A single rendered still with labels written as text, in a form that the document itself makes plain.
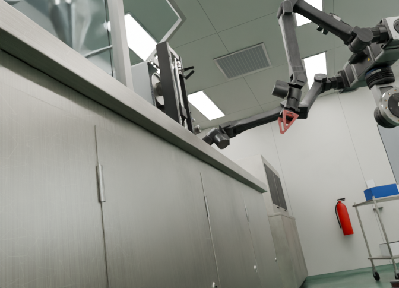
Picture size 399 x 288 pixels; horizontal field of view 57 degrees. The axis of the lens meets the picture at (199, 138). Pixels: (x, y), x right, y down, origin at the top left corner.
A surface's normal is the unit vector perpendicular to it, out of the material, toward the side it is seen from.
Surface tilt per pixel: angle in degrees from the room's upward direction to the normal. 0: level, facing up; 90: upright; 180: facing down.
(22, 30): 90
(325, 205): 90
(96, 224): 90
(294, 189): 90
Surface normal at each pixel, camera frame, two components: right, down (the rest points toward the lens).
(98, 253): 0.93, -0.25
